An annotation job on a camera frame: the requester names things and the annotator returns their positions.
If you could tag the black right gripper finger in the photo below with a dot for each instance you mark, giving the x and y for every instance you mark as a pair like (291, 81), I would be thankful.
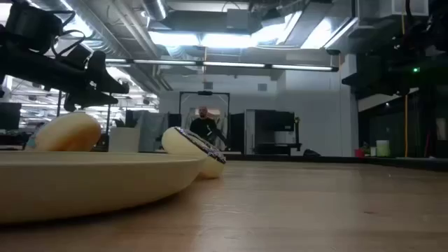
(351, 83)

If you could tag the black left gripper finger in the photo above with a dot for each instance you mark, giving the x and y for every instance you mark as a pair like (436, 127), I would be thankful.
(99, 78)
(91, 99)

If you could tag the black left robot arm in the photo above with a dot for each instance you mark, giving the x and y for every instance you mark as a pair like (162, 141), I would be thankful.
(31, 24)

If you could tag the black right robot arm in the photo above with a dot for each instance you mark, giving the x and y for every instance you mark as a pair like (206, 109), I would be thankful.
(434, 35)

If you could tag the large blue iced donut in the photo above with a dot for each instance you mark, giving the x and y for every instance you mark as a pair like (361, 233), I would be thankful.
(70, 133)

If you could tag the white pot with plant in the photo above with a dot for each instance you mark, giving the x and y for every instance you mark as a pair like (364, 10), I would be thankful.
(124, 140)

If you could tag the black computer monitor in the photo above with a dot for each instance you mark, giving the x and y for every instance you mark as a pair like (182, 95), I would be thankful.
(10, 115)

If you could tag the small green plant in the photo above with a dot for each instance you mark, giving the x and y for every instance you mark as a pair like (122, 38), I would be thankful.
(366, 148)

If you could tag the grey covered machine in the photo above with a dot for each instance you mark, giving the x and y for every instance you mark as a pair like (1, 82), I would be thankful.
(152, 129)

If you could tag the white ceiling unit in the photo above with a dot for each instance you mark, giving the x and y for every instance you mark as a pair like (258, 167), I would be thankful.
(402, 7)

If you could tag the red cup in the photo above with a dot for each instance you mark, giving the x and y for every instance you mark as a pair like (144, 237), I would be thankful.
(359, 153)

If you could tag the white plastic container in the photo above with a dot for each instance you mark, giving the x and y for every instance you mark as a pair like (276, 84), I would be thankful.
(382, 148)

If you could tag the black dome-shaped object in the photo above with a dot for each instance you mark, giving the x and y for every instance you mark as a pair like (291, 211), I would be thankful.
(311, 153)

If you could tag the beige round plate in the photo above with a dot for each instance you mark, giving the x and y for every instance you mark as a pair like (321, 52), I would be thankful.
(105, 189)

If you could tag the black equipment cabinet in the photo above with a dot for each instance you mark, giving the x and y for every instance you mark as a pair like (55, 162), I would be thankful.
(273, 131)

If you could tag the large chocolate sprinkled donut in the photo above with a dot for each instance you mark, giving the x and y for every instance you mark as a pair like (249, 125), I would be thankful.
(182, 143)

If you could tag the person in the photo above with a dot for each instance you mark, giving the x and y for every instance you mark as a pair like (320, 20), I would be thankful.
(203, 127)

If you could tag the long overhead light bar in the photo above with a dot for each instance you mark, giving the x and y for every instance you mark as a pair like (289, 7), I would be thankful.
(231, 64)

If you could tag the black aluminium table frame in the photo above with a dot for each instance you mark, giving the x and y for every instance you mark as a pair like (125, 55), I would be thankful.
(350, 160)

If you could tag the grey wall vent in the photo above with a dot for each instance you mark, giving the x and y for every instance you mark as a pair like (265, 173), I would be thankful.
(262, 87)
(208, 85)

